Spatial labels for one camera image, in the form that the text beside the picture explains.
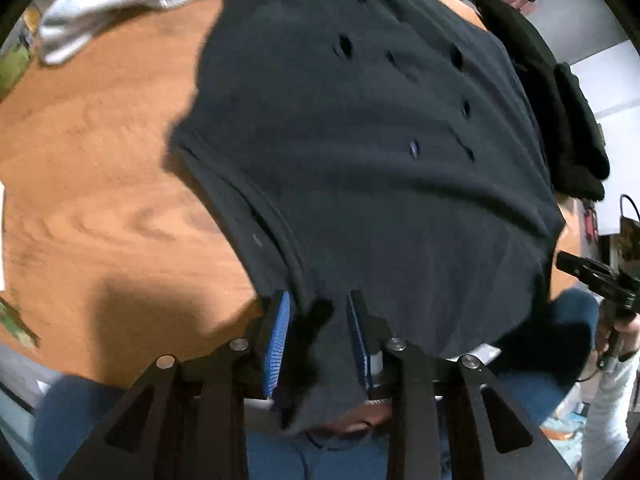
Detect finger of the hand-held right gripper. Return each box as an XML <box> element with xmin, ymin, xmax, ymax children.
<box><xmin>556</xmin><ymin>251</ymin><xmax>597</xmax><ymax>287</ymax></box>

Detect person's right forearm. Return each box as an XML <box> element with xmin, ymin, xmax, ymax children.
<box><xmin>582</xmin><ymin>350</ymin><xmax>638</xmax><ymax>480</ymax></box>

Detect folded black garment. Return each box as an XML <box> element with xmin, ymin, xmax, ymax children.
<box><xmin>552</xmin><ymin>62</ymin><xmax>611</xmax><ymax>181</ymax></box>

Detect person's right hand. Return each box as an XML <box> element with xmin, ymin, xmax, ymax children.
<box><xmin>597</xmin><ymin>310</ymin><xmax>640</xmax><ymax>362</ymax></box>

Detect person's blue jeans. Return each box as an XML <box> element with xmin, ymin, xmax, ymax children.
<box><xmin>32</xmin><ymin>290</ymin><xmax>601</xmax><ymax>480</ymax></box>

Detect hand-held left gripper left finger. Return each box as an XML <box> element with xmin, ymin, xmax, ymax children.
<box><xmin>57</xmin><ymin>290</ymin><xmax>292</xmax><ymax>480</ymax></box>

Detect black fleece garment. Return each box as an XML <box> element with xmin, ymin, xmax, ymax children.
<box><xmin>472</xmin><ymin>0</ymin><xmax>608</xmax><ymax>201</ymax></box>

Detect black t-shirt with holes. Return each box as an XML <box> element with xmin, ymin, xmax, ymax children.
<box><xmin>167</xmin><ymin>0</ymin><xmax>568</xmax><ymax>436</ymax></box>

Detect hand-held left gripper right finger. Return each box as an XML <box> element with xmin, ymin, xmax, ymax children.
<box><xmin>346</xmin><ymin>289</ymin><xmax>578</xmax><ymax>480</ymax></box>

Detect dark box with loop handle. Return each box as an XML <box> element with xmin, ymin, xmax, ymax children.
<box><xmin>612</xmin><ymin>194</ymin><xmax>640</xmax><ymax>266</ymax></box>

